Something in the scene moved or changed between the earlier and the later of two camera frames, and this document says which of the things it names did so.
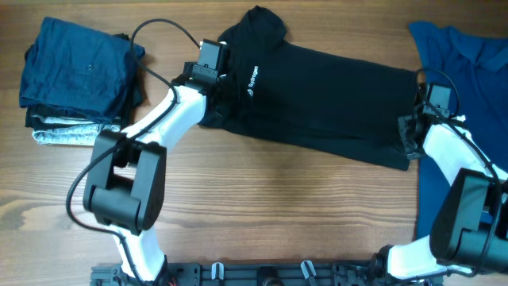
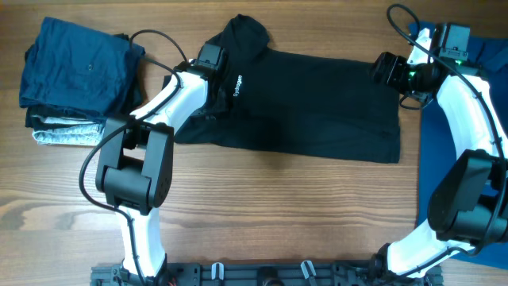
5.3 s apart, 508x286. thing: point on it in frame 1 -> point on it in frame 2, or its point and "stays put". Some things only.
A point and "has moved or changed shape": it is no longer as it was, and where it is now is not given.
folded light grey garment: (70, 131) stays put
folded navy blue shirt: (80, 69) stays put
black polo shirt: (279, 84) has moved or changed shape
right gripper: (412, 152) -> (397, 64)
